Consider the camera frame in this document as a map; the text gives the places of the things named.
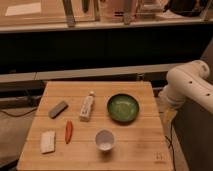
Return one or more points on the green ceramic bowl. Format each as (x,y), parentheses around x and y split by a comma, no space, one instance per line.
(123,108)

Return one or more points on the white tube with cap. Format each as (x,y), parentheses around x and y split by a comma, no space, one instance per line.
(87,107)

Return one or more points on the grey rectangular eraser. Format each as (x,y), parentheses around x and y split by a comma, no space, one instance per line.
(57,109)

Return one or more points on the white paper sheet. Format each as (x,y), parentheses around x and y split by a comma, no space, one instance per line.
(23,9)

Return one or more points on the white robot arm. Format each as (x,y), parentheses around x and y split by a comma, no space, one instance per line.
(188,81)

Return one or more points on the white rectangular sponge block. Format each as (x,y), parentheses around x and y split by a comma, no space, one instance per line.
(47,142)

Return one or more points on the small white cup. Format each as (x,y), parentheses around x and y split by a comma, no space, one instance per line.
(105,140)

